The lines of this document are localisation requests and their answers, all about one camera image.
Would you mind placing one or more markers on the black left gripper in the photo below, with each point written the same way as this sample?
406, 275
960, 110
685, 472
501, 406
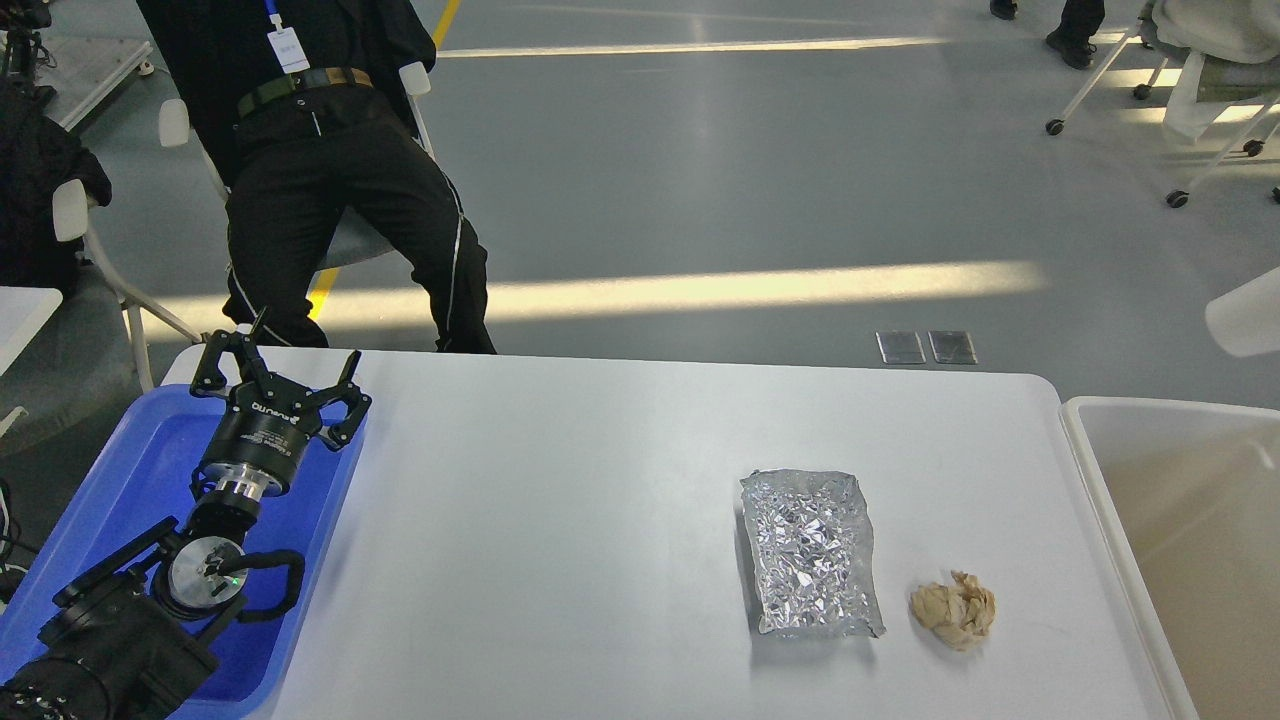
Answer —
263, 430

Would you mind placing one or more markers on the white paper cup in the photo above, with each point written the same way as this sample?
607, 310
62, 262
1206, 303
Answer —
1244, 322

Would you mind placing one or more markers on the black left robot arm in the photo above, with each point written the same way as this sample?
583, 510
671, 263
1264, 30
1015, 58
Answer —
177, 582

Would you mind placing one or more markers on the white side table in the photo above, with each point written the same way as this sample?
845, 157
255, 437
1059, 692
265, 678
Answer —
24, 311

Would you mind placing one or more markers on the person in black clothes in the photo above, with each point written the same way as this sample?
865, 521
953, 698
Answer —
300, 106

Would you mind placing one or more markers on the grey chair with black jacket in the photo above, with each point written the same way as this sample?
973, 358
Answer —
91, 352

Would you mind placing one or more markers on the crumpled silver foil bag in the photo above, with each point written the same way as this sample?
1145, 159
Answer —
811, 547

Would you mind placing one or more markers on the left silver floor plate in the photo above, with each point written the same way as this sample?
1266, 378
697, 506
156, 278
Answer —
900, 348

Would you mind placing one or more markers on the silver floor plate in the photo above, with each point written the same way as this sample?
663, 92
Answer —
953, 347
900, 348

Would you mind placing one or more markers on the right silver floor plate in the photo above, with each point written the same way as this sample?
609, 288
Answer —
953, 347

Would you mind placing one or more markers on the crumpled beige paper ball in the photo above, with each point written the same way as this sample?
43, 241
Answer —
961, 614

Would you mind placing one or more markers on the walking person in black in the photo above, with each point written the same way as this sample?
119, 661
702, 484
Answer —
1071, 40

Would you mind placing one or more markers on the white plastic bin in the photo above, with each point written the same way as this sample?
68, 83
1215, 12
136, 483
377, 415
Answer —
1188, 501

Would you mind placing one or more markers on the white chair with coat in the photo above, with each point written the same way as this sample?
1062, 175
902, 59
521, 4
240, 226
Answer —
1226, 52

